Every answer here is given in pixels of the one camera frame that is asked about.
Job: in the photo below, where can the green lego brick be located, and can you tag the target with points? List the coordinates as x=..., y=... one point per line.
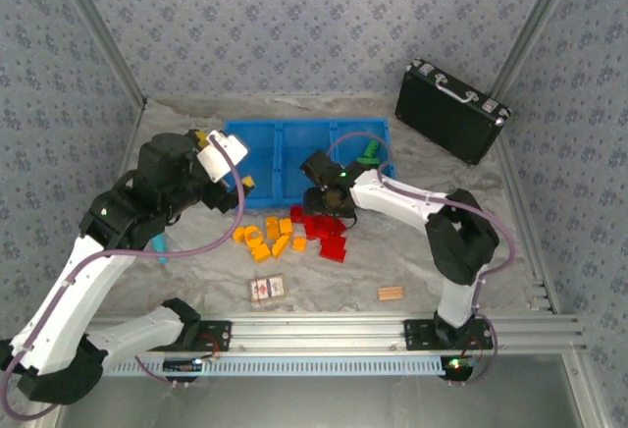
x=373, y=147
x=367, y=159

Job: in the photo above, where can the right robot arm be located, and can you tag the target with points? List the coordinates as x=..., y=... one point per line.
x=382, y=202

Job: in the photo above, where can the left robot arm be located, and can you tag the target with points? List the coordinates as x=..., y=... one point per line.
x=147, y=330

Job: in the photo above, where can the small orange-yellow lego cube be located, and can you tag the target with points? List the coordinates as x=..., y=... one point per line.
x=299, y=244

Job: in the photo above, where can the small wooden block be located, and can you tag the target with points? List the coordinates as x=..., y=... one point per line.
x=391, y=293

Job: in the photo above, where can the aluminium frame post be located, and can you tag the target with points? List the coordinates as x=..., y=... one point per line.
x=103, y=35
x=535, y=30

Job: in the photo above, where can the yellow arch lego brick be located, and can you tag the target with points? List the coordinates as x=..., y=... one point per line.
x=255, y=240

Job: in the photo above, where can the circuit board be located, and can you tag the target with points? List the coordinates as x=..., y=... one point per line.
x=181, y=365
x=456, y=364

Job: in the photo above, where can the yellow wedge lego brick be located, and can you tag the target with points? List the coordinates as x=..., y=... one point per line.
x=280, y=246

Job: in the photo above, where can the left circuit board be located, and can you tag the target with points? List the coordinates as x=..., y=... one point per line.
x=181, y=365

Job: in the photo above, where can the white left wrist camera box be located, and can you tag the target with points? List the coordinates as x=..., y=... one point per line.
x=223, y=155

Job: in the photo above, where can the teal cylindrical roll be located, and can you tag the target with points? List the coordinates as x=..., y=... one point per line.
x=161, y=249

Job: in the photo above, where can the playing card box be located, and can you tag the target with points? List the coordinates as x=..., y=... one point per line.
x=267, y=289

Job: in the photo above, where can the small metal corner bracket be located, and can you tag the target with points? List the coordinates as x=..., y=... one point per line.
x=537, y=298

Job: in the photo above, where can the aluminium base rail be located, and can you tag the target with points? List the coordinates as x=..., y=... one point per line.
x=319, y=335

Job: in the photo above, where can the small red lego cube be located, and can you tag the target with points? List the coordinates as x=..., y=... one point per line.
x=296, y=213

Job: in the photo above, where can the large red lego brick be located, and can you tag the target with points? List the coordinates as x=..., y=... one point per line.
x=334, y=250

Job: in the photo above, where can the blue three-compartment plastic bin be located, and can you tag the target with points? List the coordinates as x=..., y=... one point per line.
x=260, y=153

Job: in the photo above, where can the right circuit board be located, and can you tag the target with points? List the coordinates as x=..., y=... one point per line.
x=456, y=364

